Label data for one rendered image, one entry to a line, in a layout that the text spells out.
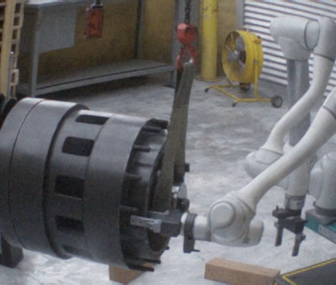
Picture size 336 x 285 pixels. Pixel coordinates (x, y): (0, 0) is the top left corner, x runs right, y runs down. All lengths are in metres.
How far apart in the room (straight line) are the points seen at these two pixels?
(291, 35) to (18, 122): 1.11
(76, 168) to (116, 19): 6.30
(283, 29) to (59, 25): 4.50
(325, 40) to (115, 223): 1.09
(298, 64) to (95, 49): 5.65
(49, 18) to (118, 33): 1.72
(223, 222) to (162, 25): 7.16
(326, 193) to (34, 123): 1.23
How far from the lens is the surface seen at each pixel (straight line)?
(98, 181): 2.44
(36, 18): 7.06
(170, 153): 2.52
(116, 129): 2.53
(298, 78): 3.09
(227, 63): 8.27
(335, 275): 3.38
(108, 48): 8.70
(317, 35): 2.96
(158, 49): 9.26
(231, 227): 2.19
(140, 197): 2.46
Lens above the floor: 1.74
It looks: 15 degrees down
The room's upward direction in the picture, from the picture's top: 3 degrees clockwise
